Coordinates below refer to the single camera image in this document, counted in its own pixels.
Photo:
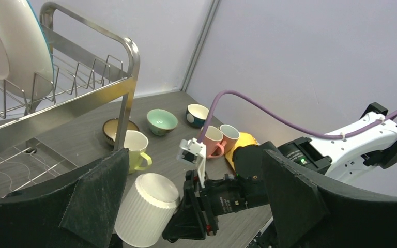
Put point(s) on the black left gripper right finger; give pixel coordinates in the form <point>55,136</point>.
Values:
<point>313,210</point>

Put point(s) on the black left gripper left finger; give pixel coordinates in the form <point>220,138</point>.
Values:
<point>76,209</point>

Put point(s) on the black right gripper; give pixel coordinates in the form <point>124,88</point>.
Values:
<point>197,216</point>

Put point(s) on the white ribbed mug black handle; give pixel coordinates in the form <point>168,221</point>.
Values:
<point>146,210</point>

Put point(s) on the light green mug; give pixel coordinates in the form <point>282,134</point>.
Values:
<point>137,144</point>

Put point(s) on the watermelon pattern plate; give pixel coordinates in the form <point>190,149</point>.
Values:
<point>26,67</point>

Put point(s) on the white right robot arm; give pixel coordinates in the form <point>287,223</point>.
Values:
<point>343,155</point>

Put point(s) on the metal dish rack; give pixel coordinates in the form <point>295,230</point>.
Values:
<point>32,139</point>

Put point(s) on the brown bowl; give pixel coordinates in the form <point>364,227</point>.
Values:
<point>110,129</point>

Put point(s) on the yellow cartoon cloth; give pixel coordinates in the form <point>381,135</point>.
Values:
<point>245,140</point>

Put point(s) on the mint green bowl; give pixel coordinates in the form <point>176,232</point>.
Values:
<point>161,122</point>

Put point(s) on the dark blue bowl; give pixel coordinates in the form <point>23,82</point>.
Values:
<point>196,115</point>

